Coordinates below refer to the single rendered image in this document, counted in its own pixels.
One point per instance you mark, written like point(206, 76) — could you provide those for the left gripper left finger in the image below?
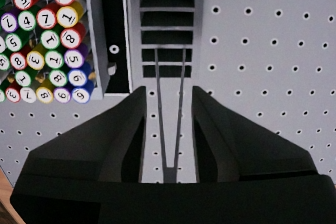
point(95, 148)

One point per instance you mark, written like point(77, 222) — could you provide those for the grey rectangular base plate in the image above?
point(272, 61)

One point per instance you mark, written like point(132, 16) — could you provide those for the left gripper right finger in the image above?
point(244, 150)

